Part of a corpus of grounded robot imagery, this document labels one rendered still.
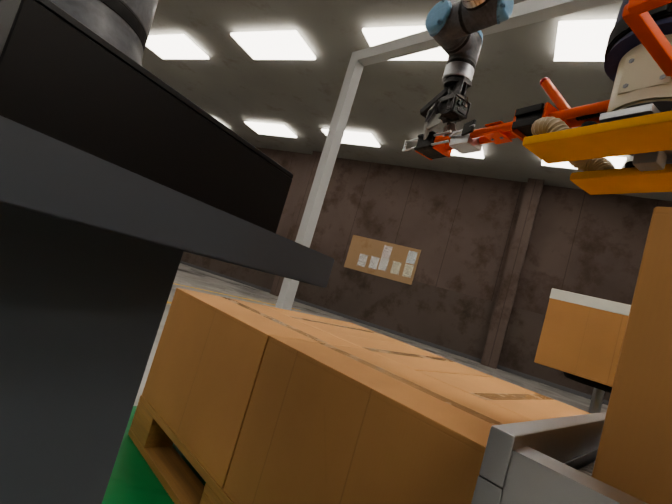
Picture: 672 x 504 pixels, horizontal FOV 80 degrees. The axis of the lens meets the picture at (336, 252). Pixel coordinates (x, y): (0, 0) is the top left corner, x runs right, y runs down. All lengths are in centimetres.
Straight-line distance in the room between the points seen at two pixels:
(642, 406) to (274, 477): 72
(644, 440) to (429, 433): 30
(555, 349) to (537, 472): 187
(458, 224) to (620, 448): 890
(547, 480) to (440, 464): 26
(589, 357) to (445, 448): 169
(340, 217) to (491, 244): 372
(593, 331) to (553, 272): 685
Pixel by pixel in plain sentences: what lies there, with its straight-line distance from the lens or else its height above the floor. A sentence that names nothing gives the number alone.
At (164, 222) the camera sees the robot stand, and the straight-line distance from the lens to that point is 30.
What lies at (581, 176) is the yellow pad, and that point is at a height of 110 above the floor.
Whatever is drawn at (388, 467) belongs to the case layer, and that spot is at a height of 43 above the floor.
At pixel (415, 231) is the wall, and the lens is 963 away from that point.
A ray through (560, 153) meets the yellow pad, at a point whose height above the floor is 109.
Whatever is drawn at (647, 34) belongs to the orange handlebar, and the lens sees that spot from 84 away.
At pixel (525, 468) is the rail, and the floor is 58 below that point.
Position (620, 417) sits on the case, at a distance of 68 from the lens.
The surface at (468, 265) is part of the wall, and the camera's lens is 926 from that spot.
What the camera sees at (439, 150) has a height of 120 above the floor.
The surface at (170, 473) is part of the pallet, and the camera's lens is 149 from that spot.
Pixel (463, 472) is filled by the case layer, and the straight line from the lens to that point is 75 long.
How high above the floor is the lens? 72
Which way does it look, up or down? 4 degrees up
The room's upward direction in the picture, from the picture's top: 16 degrees clockwise
